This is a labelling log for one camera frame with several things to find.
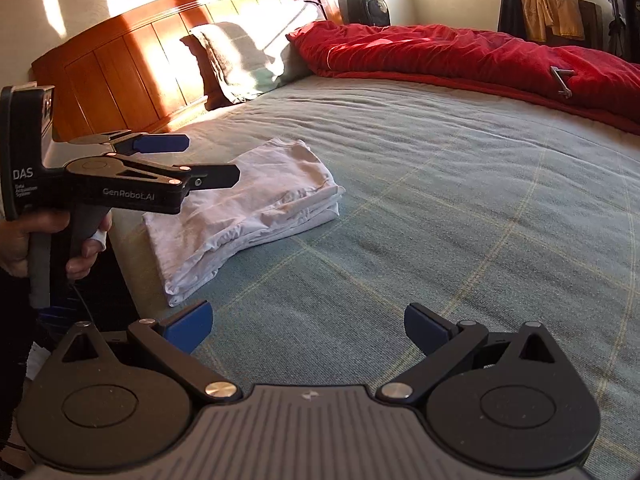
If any red quilt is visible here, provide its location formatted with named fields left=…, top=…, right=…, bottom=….
left=286, top=20, right=640, bottom=136

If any grey backpack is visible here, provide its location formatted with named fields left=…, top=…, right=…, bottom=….
left=339, top=0, right=391, bottom=27

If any wooden headboard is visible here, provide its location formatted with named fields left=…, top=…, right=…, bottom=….
left=31, top=0, right=343, bottom=141

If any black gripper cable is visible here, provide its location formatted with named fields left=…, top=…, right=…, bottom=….
left=70, top=280, right=96, bottom=326

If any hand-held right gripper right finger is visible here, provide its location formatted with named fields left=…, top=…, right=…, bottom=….
left=376, top=302, right=557, bottom=403

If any yellow garment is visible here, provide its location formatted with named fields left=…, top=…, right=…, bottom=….
left=521, top=0, right=586, bottom=43

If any black garment on chair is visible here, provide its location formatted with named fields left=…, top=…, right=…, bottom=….
left=497, top=0, right=526, bottom=36

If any bed with green plaid sheet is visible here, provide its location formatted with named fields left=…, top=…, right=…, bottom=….
left=107, top=72, right=640, bottom=480

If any dark cloth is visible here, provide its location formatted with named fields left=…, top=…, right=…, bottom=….
left=606, top=7, right=630, bottom=58

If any dark wooden chair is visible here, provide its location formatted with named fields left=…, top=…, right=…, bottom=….
left=497, top=0, right=603, bottom=51

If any black jacket with round patch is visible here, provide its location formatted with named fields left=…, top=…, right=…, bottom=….
left=620, top=0, right=640, bottom=66

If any person's left hand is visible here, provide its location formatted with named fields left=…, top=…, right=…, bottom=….
left=0, top=210, right=113, bottom=281

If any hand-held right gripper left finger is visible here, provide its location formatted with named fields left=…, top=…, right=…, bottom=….
left=60, top=300, right=240, bottom=403

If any white long-sleeve printed shirt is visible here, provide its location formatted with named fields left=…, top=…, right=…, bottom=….
left=142, top=137, right=346, bottom=307

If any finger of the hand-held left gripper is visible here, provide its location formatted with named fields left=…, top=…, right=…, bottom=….
left=70, top=130, right=191, bottom=157
left=65, top=153, right=242, bottom=193

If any light plaid pillow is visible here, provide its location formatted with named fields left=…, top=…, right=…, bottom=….
left=180, top=0, right=313, bottom=106

